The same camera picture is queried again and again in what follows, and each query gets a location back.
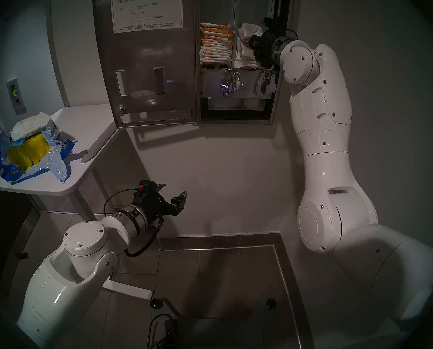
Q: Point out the orange printed pad stack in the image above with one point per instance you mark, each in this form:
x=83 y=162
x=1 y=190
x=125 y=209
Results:
x=216 y=43

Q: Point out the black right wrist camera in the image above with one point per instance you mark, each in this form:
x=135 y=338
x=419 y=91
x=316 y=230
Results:
x=255 y=41

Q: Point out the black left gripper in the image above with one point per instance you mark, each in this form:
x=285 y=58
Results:
x=154 y=204

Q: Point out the chrome dispenser push lever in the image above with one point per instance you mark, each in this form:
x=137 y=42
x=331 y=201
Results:
x=230 y=83
x=265 y=84

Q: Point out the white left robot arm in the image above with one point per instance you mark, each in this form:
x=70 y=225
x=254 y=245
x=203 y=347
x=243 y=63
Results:
x=67 y=275

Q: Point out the white pads inside dispenser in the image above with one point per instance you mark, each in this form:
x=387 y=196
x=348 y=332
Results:
x=243 y=55

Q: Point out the stainless steel dispenser door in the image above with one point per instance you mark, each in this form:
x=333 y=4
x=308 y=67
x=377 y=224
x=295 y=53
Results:
x=147 y=61

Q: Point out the grey robot base platform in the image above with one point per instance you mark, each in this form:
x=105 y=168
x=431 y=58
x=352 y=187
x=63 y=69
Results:
x=220 y=332

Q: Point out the black electronics box red light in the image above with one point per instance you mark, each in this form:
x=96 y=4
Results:
x=171 y=330

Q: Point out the yellow wrapped pad pack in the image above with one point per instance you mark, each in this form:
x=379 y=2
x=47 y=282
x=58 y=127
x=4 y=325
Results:
x=27 y=152

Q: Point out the small yellow blue carton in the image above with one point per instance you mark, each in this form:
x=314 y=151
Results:
x=55 y=130

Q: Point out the white sanitary pad stack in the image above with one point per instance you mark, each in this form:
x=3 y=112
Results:
x=29 y=124

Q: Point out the stainless steel dispenser cabinet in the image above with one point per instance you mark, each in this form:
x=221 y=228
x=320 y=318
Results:
x=283 y=10

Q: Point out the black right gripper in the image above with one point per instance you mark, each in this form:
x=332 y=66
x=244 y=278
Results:
x=265 y=53

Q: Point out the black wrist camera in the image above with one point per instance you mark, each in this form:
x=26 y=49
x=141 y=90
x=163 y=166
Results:
x=143 y=190
x=255 y=41

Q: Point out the white printed instruction sheet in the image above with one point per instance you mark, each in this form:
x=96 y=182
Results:
x=147 y=8

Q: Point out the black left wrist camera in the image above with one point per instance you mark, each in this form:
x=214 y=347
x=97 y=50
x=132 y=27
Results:
x=143 y=190

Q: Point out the torn blue plastic pad package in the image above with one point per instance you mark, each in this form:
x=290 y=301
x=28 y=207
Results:
x=56 y=163

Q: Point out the white overbed table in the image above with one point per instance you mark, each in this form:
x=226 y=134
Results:
x=89 y=123

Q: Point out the black star knob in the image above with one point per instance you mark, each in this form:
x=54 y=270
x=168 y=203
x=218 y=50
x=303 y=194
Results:
x=271 y=303
x=156 y=303

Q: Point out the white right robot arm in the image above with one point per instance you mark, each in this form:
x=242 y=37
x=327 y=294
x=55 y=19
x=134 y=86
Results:
x=325 y=152

